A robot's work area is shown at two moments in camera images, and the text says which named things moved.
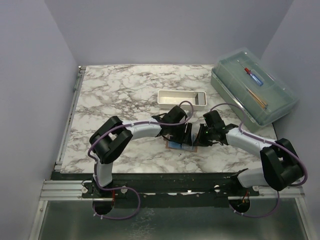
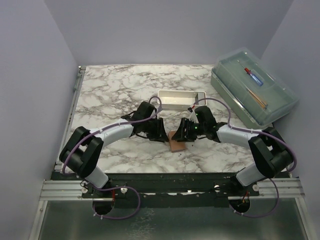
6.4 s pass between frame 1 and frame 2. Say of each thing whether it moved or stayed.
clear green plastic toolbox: stayed
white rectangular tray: stayed
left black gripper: moved
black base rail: stayed
